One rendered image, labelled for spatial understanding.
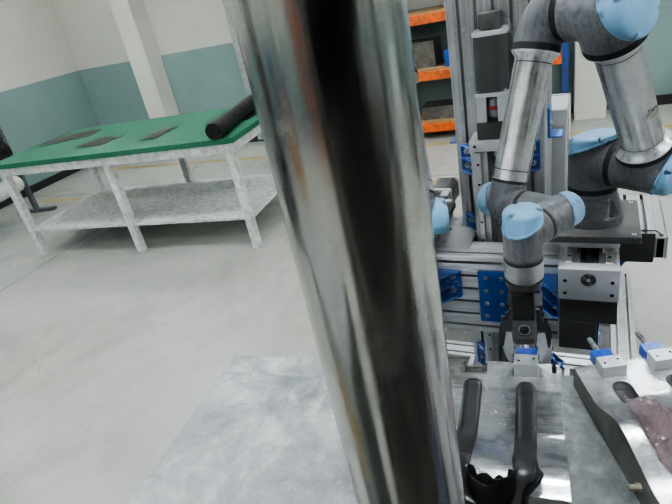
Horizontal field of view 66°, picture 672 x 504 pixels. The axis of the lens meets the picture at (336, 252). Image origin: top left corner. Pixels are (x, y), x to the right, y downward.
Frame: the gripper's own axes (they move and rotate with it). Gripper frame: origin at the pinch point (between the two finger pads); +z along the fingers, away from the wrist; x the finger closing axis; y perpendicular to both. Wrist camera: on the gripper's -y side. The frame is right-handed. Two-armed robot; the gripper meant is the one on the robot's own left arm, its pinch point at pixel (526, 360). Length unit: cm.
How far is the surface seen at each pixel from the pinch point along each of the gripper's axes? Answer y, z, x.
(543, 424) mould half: -15.1, 2.8, -3.2
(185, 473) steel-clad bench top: -32, 11, 73
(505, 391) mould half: -7.2, 2.5, 4.1
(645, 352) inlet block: 10.4, 4.7, -24.6
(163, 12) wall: 545, -88, 444
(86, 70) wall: 552, -36, 610
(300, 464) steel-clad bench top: -25, 11, 47
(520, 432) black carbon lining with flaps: -17.3, 3.3, 1.0
